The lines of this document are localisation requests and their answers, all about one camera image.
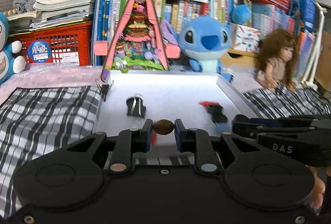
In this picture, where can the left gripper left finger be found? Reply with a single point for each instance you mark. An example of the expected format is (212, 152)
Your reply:
(146, 135)

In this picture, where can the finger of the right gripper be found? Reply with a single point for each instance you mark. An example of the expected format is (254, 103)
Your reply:
(282, 122)
(249, 130)

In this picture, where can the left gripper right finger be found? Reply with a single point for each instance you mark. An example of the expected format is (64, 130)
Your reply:
(179, 134)

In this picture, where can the brown walnut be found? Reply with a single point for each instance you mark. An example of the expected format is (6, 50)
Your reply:
(163, 127)

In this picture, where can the black binder clip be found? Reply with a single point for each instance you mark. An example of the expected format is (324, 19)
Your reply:
(135, 106)

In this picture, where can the white shallow cardboard box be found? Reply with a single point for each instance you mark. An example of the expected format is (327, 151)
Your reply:
(169, 95)

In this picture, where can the wooden drawer box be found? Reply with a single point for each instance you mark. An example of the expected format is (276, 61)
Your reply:
(239, 58)

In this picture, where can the brown haired doll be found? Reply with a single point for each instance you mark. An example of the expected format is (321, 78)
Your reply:
(277, 60)

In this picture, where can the white pencil print box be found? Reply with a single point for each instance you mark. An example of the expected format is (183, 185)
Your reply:
(244, 38)

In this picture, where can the blue Stitch plush toy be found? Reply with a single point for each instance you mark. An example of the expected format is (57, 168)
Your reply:
(204, 40)

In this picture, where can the pink triangular toy house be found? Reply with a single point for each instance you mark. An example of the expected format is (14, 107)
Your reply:
(137, 42)

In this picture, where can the black white plaid cloth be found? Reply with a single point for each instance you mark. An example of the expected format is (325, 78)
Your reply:
(35, 122)

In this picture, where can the pink fuzzy blanket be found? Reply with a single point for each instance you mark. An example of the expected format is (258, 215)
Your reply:
(51, 75)

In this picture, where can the red plastic crate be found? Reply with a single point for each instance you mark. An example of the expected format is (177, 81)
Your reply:
(62, 44)

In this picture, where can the Doraemon plush toy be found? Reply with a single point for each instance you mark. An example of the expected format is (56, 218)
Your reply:
(10, 64)

